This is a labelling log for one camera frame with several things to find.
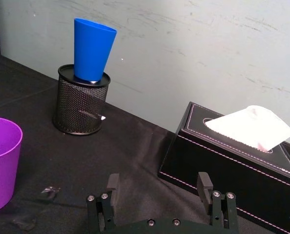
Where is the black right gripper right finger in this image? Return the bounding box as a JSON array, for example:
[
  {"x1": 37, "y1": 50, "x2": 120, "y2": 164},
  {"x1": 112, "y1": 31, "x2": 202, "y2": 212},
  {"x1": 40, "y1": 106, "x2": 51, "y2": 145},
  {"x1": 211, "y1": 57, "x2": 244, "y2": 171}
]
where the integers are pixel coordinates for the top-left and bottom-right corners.
[{"x1": 197, "y1": 172, "x2": 240, "y2": 231}]

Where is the black crumpled scrap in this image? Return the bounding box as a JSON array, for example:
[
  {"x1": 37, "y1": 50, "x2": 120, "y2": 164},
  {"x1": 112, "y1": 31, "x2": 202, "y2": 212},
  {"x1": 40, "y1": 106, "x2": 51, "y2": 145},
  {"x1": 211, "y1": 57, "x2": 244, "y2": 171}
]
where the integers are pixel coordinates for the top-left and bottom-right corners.
[{"x1": 36, "y1": 185, "x2": 62, "y2": 201}]

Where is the black mesh pen holder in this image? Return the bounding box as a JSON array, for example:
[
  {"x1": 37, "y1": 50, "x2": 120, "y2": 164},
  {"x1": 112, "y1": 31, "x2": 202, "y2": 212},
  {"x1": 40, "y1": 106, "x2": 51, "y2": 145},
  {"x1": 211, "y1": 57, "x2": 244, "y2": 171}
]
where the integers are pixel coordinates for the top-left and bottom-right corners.
[{"x1": 52, "y1": 64, "x2": 111, "y2": 136}]

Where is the black leather tissue box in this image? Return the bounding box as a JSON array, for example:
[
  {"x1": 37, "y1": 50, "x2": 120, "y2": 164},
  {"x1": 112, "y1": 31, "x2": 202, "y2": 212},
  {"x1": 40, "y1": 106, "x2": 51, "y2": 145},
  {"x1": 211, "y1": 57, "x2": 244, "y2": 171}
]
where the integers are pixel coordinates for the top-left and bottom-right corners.
[{"x1": 157, "y1": 101, "x2": 290, "y2": 234}]

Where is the purple plastic cup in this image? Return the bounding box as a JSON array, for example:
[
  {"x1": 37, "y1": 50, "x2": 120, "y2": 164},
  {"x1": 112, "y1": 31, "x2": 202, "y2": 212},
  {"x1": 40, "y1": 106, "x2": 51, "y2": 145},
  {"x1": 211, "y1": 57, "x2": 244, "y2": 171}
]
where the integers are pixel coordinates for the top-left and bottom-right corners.
[{"x1": 0, "y1": 116, "x2": 23, "y2": 215}]

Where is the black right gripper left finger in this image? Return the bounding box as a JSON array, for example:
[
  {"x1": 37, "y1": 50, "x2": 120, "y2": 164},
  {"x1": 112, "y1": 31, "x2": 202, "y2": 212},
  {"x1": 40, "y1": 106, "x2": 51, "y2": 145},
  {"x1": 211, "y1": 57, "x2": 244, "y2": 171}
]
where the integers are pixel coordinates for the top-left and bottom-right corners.
[{"x1": 86, "y1": 173, "x2": 120, "y2": 232}]

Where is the black table cloth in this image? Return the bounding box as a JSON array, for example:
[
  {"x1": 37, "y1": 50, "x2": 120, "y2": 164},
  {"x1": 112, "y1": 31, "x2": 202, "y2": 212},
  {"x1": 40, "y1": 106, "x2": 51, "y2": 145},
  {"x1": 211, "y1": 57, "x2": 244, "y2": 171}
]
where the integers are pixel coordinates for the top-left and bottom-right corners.
[{"x1": 0, "y1": 50, "x2": 290, "y2": 234}]

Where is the white tissue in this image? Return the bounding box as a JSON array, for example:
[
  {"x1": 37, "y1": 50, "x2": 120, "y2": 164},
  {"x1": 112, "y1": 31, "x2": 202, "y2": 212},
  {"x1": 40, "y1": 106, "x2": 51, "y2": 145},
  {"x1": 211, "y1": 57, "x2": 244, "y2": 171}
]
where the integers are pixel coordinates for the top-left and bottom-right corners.
[{"x1": 205, "y1": 105, "x2": 290, "y2": 151}]

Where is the blue plastic cup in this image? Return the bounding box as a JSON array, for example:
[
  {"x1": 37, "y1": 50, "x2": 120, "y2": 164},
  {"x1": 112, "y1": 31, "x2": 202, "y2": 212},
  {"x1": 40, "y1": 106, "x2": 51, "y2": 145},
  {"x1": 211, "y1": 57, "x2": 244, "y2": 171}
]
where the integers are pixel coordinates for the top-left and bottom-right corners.
[{"x1": 73, "y1": 18, "x2": 118, "y2": 83}]

